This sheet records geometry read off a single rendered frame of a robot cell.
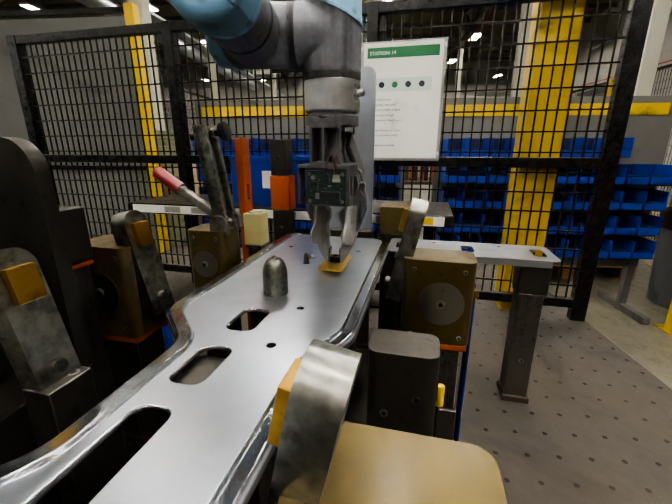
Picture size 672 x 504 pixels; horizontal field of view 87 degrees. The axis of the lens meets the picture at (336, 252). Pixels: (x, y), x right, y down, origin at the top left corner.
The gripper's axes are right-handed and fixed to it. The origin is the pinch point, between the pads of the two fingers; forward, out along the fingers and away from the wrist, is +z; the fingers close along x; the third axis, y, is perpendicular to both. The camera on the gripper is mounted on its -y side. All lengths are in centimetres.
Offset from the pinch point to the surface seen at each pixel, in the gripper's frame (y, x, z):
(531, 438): -3.7, 33.9, 32.1
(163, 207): -32, -58, 1
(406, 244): 7.3, 11.2, -4.0
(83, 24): -151, -196, -86
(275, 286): 14.1, -4.3, 0.7
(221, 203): 1.7, -18.5, -7.2
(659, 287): -255, 194, 88
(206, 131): 1.4, -20.1, -18.2
